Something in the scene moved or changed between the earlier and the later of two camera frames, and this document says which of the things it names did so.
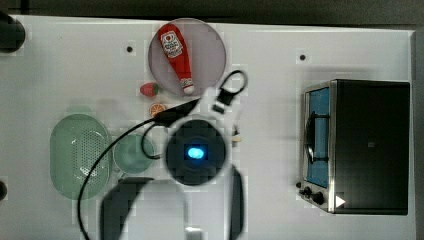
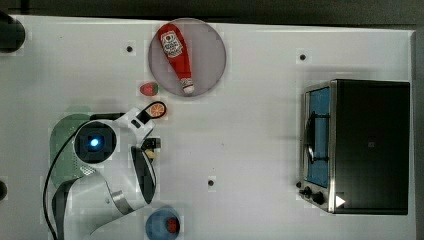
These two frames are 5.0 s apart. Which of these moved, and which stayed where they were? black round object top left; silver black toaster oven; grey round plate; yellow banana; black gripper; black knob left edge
Moved: black gripper; yellow banana
Stayed: grey round plate; silver black toaster oven; black round object top left; black knob left edge
